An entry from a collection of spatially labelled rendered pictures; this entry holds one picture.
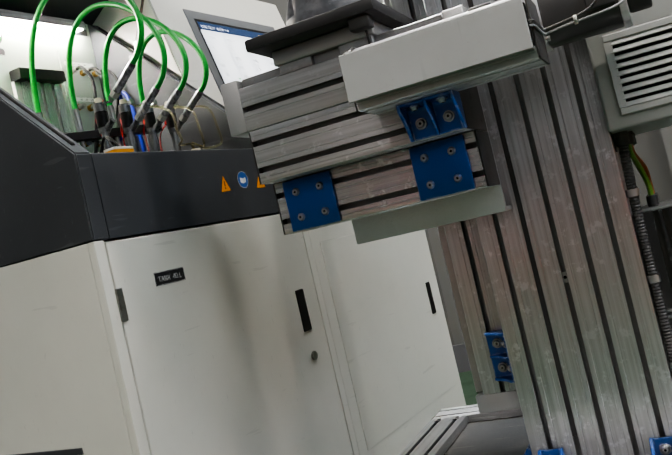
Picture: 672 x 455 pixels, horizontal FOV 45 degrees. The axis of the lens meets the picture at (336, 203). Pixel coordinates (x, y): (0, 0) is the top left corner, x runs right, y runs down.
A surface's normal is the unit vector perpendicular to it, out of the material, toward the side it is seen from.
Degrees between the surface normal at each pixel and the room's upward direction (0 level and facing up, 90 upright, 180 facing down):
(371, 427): 90
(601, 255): 90
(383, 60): 90
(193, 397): 90
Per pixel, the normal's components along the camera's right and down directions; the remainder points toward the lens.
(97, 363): -0.49, 0.07
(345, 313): 0.84, -0.22
